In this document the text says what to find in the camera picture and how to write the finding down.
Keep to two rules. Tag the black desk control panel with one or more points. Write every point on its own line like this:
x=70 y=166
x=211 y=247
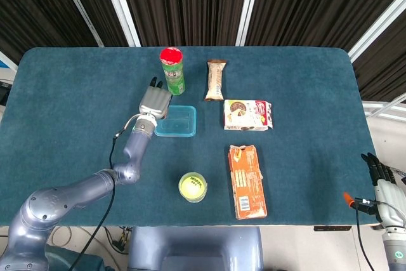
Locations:
x=333 y=228

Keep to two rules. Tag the wide white slanted frame post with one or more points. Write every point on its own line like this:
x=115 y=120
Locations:
x=119 y=4

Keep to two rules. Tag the teal velvet tablecloth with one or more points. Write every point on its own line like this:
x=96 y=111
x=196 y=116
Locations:
x=79 y=99

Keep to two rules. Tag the white cookie box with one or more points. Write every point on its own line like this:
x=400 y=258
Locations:
x=247 y=115

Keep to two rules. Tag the white upright frame post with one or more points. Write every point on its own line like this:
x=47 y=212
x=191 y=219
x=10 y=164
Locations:
x=249 y=7

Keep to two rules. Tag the white frame post with grooves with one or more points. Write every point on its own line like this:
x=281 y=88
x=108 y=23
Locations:
x=377 y=25

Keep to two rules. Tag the blue plastic lid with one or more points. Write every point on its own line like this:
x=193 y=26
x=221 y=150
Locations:
x=179 y=122

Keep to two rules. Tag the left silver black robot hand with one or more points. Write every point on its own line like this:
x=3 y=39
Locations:
x=155 y=101

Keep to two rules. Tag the grey-blue robot torso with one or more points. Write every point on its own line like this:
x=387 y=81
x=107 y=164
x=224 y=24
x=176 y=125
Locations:
x=196 y=248

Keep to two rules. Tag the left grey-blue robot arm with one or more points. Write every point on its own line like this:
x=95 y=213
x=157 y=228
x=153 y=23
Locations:
x=63 y=195

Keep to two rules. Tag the green chip can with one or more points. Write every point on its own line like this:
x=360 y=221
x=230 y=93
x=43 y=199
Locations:
x=172 y=74

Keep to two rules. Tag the beige brown snack bar wrapper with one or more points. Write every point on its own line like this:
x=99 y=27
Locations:
x=215 y=80

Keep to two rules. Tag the worn orange carton box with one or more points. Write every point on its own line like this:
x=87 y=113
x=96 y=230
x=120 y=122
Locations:
x=247 y=182

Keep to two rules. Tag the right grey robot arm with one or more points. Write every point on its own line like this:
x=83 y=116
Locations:
x=395 y=252

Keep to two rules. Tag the white metal rack frame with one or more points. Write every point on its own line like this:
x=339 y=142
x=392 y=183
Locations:
x=385 y=109

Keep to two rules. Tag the thin grey-white slanted frame post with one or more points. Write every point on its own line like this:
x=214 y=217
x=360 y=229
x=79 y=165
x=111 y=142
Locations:
x=79 y=6

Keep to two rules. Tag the dark pleated curtain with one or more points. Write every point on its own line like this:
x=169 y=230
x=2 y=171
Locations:
x=190 y=4

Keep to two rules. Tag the clear plastic cup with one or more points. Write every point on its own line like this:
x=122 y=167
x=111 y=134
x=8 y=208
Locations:
x=204 y=193

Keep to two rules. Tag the yellow tennis ball large print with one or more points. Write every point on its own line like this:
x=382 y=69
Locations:
x=192 y=185

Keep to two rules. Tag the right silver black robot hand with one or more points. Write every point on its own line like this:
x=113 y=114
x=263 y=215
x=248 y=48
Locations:
x=385 y=198

